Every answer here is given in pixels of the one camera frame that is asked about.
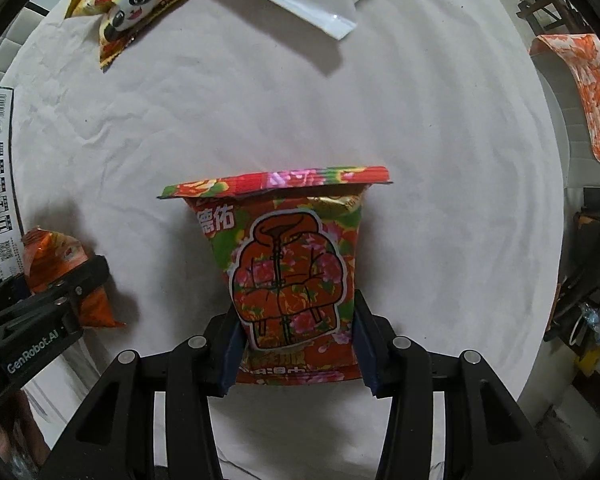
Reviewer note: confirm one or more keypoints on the floral jacket print snack bag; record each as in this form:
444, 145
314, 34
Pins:
292, 280

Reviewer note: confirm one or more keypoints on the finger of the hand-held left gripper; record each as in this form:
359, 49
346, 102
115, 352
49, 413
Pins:
80, 280

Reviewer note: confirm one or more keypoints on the cluttered dark shelf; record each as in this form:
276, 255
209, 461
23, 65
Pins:
587, 280

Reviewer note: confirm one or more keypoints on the small orange snack packet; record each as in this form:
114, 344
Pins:
65, 280

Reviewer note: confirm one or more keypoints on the orange floral cloth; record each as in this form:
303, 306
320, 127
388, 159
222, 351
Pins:
587, 90

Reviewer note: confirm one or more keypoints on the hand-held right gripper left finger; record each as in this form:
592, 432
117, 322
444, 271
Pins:
230, 360

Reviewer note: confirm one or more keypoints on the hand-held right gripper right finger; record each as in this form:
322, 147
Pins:
366, 350

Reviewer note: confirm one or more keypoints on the panda print snack bag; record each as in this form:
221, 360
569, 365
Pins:
125, 7

